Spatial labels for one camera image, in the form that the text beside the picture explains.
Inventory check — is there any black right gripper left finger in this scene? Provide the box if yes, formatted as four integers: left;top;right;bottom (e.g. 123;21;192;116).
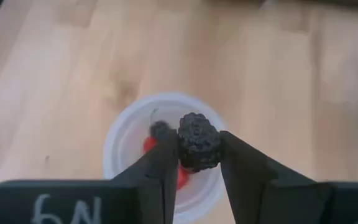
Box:
0;128;180;224

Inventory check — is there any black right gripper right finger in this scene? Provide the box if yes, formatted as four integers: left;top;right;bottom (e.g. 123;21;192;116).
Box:
219;129;358;224

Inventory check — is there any red strawberry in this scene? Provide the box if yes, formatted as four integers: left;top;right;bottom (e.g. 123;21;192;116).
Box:
176;164;191;191
142;136;158;155

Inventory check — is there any dark cherry with stem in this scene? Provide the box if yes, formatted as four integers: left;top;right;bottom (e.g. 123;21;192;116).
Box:
149;108;172;140

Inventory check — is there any dark blackberry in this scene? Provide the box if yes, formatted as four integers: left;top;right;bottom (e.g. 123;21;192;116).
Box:
177;112;224;174

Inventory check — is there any clear round plastic tupperware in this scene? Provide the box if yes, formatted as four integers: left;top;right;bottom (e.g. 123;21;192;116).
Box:
103;91;229;224

